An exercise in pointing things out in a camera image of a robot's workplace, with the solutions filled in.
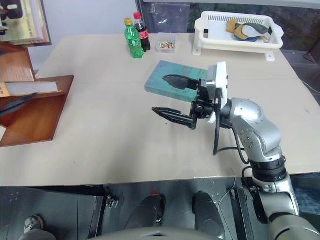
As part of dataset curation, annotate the cola bottle with red cap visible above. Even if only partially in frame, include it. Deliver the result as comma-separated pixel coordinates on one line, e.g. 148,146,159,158
132,12,152,53

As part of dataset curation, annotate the green plastic soda bottle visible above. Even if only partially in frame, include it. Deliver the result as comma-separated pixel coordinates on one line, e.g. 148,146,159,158
123,17,145,61

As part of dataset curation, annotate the clear box of coloured pins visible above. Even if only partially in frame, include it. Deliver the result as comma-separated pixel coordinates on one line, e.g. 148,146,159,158
154,32,178,54

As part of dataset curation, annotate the wooden bookshelf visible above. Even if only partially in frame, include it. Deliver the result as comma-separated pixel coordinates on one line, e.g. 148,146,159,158
0,40,76,148

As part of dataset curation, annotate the framed golden plaque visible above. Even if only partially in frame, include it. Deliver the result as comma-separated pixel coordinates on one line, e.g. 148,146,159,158
0,0,54,48

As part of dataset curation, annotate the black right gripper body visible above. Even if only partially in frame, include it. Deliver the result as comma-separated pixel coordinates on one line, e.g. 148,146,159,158
188,78,222,131

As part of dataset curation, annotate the black table leg with caster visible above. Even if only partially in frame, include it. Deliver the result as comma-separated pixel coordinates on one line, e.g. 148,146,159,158
86,185,119,240

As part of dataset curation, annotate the grey robot torso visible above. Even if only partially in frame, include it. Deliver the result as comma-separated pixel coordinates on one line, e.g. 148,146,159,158
86,225,227,240

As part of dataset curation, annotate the white cloth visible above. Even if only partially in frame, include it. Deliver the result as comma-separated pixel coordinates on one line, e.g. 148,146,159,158
241,25,261,39

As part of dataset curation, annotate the dark rounded robot leg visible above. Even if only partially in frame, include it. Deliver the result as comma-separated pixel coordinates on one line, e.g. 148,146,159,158
191,190,223,239
128,190,167,230

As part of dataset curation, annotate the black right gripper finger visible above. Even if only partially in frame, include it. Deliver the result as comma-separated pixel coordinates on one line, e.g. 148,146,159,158
162,74,201,91
151,106,192,129

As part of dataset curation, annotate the grey sneaker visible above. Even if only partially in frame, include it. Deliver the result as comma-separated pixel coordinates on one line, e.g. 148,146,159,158
23,214,45,235

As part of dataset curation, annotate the white plastic basket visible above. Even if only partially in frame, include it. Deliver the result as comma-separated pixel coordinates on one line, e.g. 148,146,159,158
192,10,285,62

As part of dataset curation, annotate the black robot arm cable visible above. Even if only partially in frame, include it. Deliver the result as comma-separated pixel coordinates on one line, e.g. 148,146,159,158
212,96,254,166

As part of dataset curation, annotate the teal hardcover book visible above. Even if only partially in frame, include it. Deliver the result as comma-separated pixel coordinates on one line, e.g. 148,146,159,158
144,60,210,103

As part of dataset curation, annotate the dark green cloth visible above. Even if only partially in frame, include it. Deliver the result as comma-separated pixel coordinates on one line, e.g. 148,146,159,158
236,22,270,35

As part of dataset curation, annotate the dark stand base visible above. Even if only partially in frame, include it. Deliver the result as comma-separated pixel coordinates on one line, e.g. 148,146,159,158
302,37,320,64

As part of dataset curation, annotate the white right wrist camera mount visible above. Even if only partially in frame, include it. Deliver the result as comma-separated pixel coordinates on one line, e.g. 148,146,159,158
204,61,230,125

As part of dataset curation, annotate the white book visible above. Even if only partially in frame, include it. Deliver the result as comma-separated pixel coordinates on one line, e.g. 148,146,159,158
4,80,60,97

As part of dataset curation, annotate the black book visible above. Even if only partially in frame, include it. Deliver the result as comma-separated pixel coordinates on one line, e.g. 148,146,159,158
0,92,40,119

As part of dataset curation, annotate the thin white cable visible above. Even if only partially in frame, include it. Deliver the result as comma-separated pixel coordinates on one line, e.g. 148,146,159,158
216,176,238,210

